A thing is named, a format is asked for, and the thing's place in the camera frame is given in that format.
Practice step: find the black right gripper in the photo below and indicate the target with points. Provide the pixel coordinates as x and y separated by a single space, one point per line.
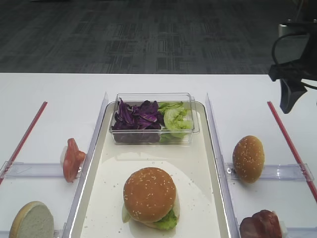
292 72

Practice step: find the sesame bun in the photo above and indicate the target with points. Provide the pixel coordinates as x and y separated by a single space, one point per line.
149 194
248 159

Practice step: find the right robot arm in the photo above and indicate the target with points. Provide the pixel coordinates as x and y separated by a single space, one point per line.
308 24

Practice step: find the green lettuce in container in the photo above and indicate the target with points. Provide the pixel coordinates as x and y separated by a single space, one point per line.
176 118

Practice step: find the ham slices on holder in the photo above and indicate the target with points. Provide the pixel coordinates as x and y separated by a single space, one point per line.
263 224

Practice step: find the green lettuce on burger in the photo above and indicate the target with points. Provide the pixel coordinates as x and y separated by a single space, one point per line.
126 216

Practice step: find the tomato slices on holder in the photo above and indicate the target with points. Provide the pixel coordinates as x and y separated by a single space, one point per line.
72 160

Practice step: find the white tomato holder block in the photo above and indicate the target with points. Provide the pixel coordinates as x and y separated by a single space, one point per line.
63 153

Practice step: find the right red strip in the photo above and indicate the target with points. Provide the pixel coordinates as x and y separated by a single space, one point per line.
294 151

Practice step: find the red strip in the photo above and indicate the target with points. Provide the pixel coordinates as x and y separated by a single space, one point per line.
27 135
294 151

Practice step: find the white ham holder block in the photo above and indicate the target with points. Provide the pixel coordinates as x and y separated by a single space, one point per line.
283 228

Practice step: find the purple cabbage leaves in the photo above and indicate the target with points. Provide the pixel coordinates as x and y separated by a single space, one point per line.
144 116

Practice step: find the white metal tray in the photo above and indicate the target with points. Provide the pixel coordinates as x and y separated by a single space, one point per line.
193 171

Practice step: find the clear plastic salad container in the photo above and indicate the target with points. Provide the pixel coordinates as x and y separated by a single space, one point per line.
154 136

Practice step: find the left red strip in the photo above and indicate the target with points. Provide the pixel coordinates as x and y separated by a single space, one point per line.
27 135

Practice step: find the bottom bun half left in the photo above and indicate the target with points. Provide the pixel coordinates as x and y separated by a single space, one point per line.
34 220

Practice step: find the right upper clear cross rail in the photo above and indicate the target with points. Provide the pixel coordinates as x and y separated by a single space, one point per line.
294 172

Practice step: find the clear cross rail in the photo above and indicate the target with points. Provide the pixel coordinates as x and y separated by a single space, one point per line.
300 233
294 172
11 170
59 233

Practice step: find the right clear long rail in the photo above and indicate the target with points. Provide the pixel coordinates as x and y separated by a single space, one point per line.
232 226

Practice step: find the clear long rail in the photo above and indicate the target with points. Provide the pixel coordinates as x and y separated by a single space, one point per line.
232 226
92 148

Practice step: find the right lower clear cross rail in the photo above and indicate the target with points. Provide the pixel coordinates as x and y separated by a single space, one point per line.
300 233

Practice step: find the left clear long rail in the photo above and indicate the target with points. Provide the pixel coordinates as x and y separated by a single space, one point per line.
92 148

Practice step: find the left lower clear cross rail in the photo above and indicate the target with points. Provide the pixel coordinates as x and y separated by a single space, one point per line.
59 233

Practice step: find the left upper clear cross rail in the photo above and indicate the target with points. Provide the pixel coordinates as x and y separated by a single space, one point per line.
11 170

